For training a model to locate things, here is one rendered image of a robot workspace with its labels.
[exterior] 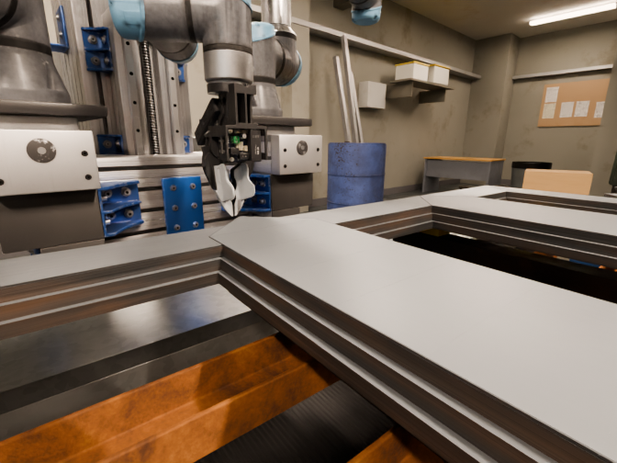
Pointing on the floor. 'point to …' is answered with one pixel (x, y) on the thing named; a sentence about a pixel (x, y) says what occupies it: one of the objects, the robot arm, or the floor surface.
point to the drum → (355, 174)
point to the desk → (461, 170)
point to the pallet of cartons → (558, 181)
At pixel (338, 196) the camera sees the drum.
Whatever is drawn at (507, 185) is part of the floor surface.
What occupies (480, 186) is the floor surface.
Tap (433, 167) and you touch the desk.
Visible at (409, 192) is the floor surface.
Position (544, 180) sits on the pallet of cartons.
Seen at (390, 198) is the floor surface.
